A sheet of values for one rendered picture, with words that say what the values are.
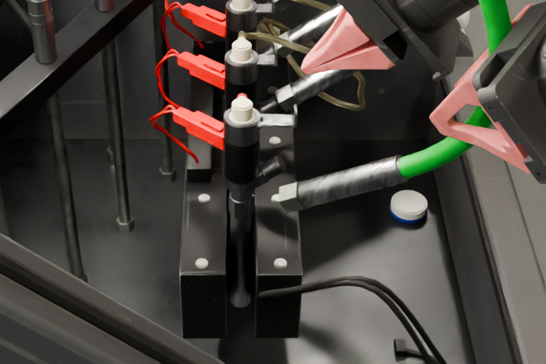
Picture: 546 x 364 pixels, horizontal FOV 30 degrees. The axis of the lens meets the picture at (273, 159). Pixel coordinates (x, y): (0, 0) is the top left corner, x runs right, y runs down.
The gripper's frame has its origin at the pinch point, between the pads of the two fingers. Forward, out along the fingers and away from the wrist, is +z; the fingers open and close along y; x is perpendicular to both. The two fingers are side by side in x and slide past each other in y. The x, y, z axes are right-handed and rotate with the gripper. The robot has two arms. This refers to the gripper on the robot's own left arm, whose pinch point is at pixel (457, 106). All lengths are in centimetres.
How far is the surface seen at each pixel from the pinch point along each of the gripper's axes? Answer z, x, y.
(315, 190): 10.4, 0.5, 5.5
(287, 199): 12.4, 0.1, 6.5
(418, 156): 3.1, 1.5, 2.3
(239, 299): 33.3, 10.4, 5.5
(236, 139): 21.0, -3.1, 2.0
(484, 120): -2.2, 0.9, 0.8
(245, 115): 19.8, -4.2, 0.8
